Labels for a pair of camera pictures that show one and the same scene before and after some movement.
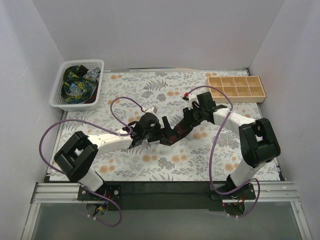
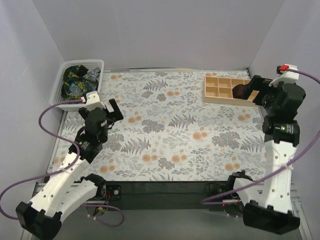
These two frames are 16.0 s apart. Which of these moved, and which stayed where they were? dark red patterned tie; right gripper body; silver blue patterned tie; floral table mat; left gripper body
Moved: dark red patterned tie; right gripper body; left gripper body
Stayed: silver blue patterned tie; floral table mat
